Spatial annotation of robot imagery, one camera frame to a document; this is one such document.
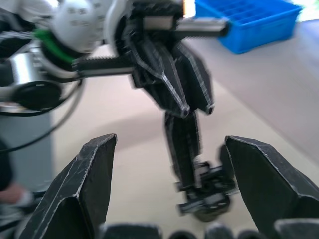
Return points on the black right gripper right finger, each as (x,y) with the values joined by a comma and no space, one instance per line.
(269,184)

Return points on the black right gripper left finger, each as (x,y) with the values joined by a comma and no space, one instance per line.
(74,194)

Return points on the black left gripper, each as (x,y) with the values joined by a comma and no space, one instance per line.
(139,30)

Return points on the black gripper body part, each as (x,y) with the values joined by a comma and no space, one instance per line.
(211,193)

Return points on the blue plastic compartment bin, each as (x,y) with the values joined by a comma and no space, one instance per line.
(251,25)

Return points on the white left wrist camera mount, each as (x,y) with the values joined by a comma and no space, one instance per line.
(77,25)

